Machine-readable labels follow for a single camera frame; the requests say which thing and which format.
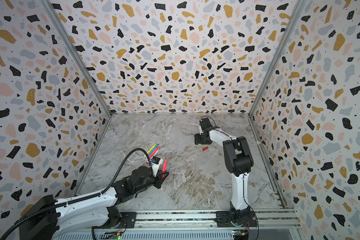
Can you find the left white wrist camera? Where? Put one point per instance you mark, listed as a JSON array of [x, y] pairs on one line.
[[156, 163]]

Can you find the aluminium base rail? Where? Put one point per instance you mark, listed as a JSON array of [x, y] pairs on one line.
[[273, 224]]

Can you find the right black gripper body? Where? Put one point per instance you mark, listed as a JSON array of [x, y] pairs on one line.
[[202, 139]]

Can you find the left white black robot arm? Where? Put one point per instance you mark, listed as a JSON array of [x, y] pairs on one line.
[[50, 218]]

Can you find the blue green pen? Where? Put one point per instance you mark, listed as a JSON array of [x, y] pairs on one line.
[[153, 150]]

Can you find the bright pink highlighter pen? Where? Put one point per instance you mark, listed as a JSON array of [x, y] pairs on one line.
[[164, 168]]

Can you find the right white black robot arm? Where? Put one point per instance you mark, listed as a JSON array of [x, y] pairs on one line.
[[238, 161]]

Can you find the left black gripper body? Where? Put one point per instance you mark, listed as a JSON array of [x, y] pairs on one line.
[[160, 178]]

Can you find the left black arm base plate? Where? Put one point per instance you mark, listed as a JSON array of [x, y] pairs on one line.
[[120, 221]]

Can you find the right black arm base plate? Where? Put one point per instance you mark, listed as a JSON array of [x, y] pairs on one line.
[[232, 218]]

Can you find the yellow highlighter pen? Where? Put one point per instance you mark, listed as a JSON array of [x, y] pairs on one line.
[[151, 149]]

